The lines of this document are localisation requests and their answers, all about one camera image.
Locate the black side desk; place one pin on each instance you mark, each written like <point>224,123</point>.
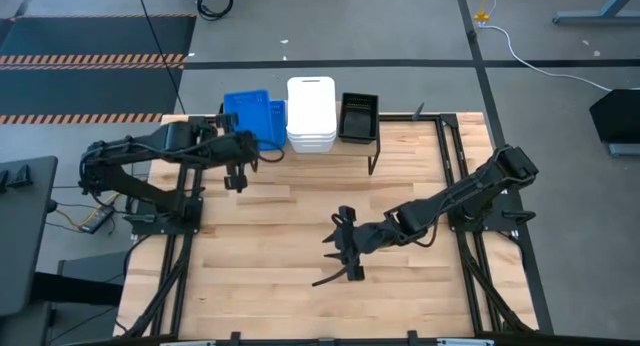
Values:
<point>25,236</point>

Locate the black hazard-striped floor mat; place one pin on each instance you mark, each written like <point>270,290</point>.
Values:
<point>90,88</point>

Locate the black metal table frame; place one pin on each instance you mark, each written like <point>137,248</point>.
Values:
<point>410,118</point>

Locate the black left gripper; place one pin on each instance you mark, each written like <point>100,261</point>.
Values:
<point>235,148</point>

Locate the black power adapter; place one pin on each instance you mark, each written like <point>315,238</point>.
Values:
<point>97,220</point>

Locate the blue plastic basket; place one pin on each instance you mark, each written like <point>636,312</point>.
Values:
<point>247,108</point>
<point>279,123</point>

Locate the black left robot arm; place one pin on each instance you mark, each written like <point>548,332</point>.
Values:
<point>140,146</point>

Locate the dark grey floor stand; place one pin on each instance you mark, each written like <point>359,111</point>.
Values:
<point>90,271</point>

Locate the black table clamp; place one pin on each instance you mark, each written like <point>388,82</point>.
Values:
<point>412,336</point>
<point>235,337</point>
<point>418,112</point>

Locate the black plastic basket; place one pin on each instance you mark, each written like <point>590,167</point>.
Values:
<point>357,126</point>

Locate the grey metal table leg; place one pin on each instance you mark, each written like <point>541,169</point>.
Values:
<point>590,20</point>

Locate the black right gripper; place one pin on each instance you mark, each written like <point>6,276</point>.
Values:
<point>362,238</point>

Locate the wooden shelf with black legs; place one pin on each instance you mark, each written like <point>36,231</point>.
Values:
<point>355,150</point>

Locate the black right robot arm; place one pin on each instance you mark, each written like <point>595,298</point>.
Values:
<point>465,191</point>

